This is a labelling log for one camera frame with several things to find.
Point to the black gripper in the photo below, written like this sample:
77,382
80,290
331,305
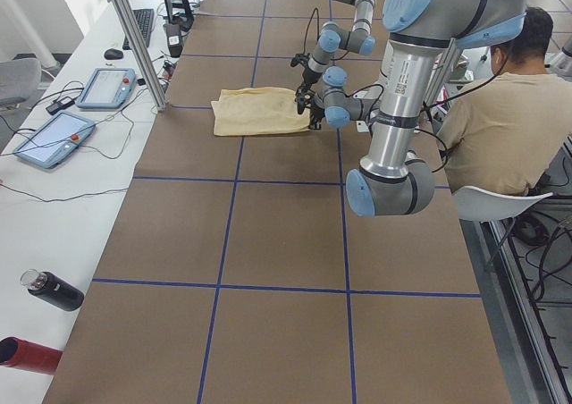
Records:
307,78
316,109

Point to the cream long-sleeve printed shirt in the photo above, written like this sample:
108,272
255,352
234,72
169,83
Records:
257,111

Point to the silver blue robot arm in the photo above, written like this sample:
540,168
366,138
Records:
331,38
390,179

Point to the black keyboard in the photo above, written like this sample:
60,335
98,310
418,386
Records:
145,19

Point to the white plastic chair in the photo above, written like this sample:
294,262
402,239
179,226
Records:
480,205

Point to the seated person in beige shirt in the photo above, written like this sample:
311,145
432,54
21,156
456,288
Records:
503,136

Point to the far blue teach pendant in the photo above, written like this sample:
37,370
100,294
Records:
107,89

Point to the blue teach pendant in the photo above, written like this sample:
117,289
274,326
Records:
107,89
55,140

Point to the black computer mouse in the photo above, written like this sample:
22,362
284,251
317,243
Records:
112,54

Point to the black power adapter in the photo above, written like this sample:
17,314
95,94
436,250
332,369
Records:
60,105

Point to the near blue teach pendant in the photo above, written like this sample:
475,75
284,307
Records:
55,140

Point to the black thermos bottle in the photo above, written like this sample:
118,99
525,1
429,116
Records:
52,289

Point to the red bottle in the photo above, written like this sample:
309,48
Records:
29,356

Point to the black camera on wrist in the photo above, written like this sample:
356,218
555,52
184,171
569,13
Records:
304,102
300,59

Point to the aluminium frame post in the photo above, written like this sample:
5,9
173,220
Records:
139,49

